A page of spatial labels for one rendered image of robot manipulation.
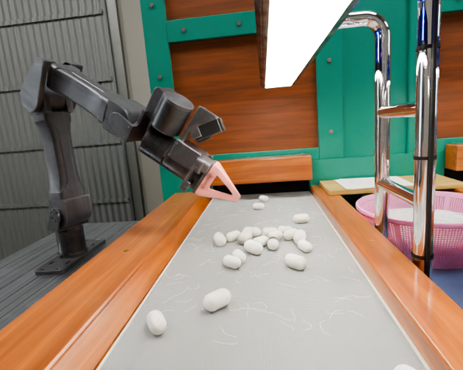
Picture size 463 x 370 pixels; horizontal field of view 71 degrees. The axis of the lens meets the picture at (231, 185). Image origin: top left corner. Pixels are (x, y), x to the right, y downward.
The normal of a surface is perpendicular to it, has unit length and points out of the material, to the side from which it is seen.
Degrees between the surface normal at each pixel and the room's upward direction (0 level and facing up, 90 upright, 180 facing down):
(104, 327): 45
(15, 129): 90
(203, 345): 0
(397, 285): 0
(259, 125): 90
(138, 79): 90
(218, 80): 90
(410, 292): 0
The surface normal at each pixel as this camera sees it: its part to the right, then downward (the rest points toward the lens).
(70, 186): 0.87, -0.01
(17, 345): -0.08, -0.98
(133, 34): -0.11, 0.18
